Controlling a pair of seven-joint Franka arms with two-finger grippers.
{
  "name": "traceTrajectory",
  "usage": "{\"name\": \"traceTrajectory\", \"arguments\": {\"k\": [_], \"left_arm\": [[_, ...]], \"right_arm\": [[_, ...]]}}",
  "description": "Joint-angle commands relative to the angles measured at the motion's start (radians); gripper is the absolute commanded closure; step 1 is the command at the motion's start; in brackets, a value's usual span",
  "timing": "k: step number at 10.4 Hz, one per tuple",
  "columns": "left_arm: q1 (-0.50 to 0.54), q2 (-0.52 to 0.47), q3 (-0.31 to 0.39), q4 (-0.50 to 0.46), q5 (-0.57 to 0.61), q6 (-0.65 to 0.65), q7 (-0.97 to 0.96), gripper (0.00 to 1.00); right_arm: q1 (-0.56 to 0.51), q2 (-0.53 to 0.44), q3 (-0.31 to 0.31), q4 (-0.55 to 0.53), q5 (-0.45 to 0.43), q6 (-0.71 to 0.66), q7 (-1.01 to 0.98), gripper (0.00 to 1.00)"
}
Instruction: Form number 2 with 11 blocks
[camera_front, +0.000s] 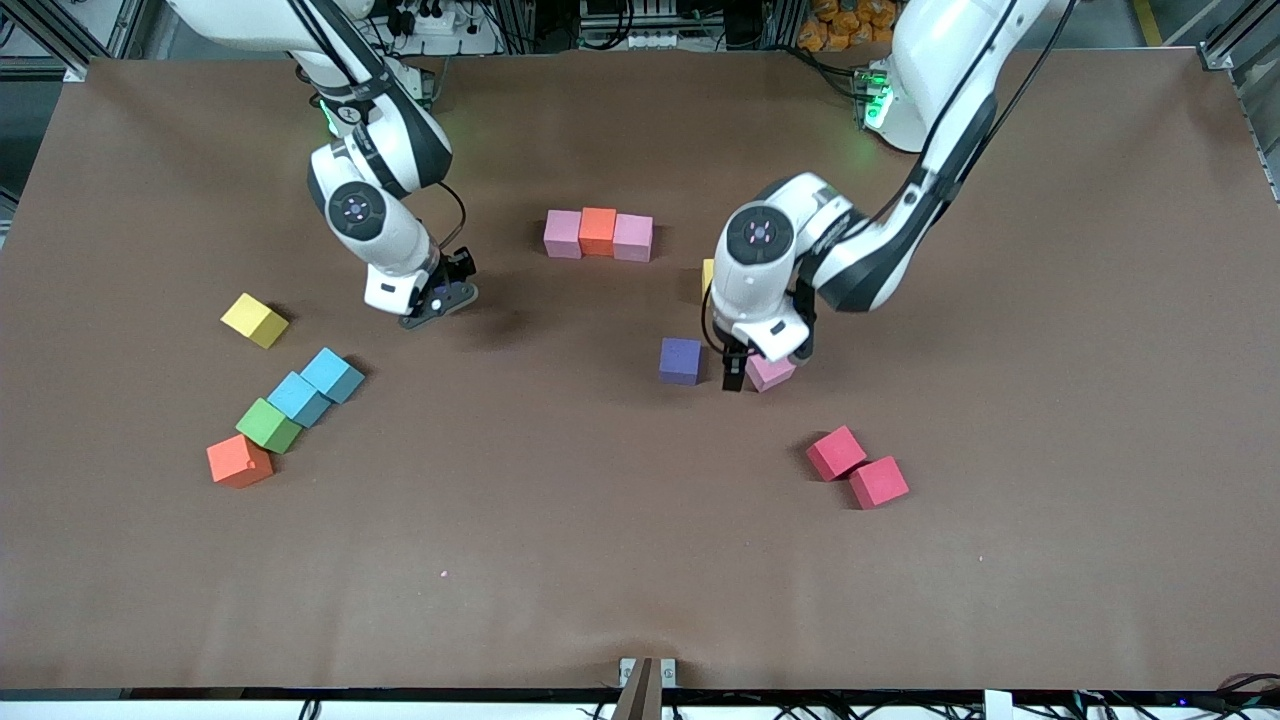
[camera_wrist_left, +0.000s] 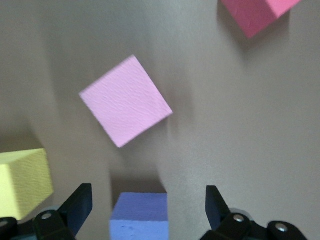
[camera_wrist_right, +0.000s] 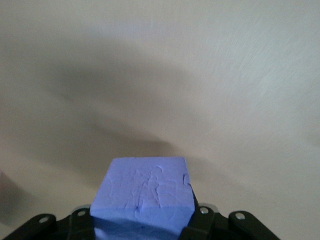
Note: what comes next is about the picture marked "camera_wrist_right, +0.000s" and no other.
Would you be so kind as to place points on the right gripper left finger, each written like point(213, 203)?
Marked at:
point(80, 222)

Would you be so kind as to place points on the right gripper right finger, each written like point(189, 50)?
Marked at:
point(202, 222)

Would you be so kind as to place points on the brown table cover sheet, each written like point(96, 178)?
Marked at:
point(225, 75)

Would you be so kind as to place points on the purple foam block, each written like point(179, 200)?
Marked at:
point(142, 185)

